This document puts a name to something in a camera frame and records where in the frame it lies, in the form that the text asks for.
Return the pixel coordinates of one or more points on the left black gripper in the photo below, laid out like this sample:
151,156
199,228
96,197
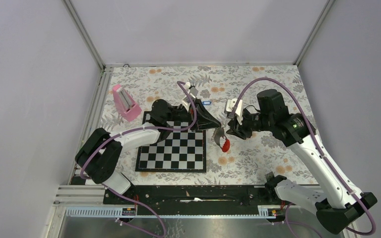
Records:
204,120

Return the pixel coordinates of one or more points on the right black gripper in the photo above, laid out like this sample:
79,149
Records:
235,130

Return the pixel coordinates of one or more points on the keyring with red fob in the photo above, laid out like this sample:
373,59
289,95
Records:
221,140

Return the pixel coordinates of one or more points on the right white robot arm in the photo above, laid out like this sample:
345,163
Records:
340,202

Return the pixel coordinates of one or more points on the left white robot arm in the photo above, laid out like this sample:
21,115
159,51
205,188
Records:
99,155

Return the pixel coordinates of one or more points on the black white chessboard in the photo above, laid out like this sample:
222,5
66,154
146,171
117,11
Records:
180,152

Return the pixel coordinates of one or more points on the pink metronome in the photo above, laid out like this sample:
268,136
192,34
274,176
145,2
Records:
125,105

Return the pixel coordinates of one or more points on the floral table mat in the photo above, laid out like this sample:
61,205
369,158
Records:
247,161

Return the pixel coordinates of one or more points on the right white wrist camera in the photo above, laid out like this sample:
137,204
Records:
234,109

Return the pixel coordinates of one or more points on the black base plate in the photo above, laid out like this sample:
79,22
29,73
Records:
197,200

